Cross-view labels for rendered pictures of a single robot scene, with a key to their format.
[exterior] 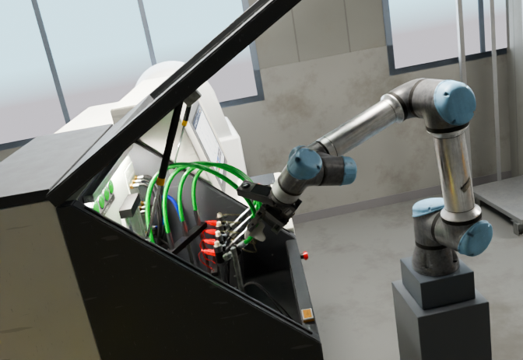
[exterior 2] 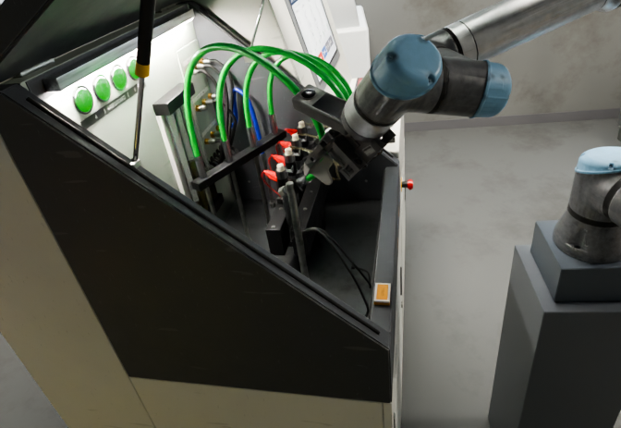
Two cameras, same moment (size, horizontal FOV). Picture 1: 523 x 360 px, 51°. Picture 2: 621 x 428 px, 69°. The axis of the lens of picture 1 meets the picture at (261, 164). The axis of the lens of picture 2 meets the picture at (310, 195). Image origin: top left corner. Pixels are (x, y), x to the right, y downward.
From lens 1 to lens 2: 0.78 m
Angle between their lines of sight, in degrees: 20
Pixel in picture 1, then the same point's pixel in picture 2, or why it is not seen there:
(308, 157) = (415, 54)
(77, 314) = (48, 250)
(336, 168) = (470, 83)
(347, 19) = not seen: outside the picture
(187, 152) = (271, 34)
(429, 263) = (584, 242)
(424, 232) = (590, 200)
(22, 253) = not seen: outside the picture
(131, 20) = not seen: outside the picture
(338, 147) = (483, 43)
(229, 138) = (356, 30)
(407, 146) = (559, 62)
